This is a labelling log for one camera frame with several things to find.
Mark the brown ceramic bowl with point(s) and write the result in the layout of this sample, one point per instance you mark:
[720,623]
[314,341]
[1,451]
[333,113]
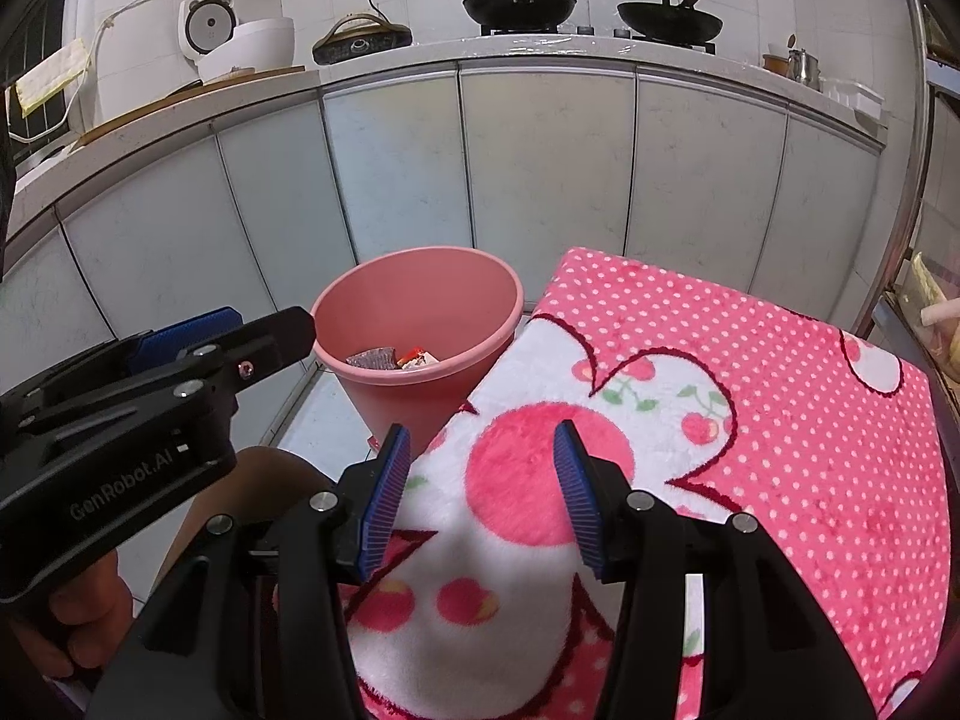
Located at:
[775,64]

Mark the metal shelf rack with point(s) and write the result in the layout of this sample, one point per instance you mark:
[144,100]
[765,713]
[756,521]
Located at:
[911,127]

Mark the person's left hand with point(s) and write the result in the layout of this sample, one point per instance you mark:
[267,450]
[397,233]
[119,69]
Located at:
[82,622]

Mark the person's leg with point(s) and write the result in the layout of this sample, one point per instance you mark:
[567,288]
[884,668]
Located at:
[240,480]

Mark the dark woven basket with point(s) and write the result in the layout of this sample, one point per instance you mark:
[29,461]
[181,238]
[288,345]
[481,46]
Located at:
[364,41]

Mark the pink plastic bin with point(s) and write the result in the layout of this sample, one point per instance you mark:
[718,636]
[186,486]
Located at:
[405,277]

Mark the silver glitter box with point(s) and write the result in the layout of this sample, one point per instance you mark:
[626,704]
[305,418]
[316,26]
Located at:
[371,358]

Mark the red snack wrapper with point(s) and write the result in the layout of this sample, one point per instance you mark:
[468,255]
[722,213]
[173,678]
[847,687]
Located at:
[418,358]

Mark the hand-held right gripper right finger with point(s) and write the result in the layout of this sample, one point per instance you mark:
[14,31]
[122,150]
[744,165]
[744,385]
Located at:
[577,495]

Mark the stainless steel kettle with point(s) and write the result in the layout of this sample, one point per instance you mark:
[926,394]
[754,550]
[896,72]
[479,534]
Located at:
[804,69]

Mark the pale yellow cloth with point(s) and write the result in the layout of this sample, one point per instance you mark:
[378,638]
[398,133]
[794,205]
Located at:
[52,75]

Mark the white kitchen cabinet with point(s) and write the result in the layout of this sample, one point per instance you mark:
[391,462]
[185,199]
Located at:
[525,165]

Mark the gas stove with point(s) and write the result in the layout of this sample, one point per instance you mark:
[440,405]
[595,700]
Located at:
[585,30]

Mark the white rice cooker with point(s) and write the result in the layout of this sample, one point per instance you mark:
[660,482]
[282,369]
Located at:
[255,49]

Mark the white plastic container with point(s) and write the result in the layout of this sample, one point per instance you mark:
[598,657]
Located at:
[855,96]

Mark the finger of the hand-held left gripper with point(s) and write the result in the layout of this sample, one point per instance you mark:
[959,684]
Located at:
[262,345]
[187,330]

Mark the wooden cutting board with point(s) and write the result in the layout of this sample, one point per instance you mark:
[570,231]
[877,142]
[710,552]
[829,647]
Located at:
[135,116]

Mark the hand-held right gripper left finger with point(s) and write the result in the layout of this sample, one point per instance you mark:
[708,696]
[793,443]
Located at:
[386,495]

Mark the pink polka dot blanket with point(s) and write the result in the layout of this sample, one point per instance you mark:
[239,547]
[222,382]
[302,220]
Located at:
[750,390]

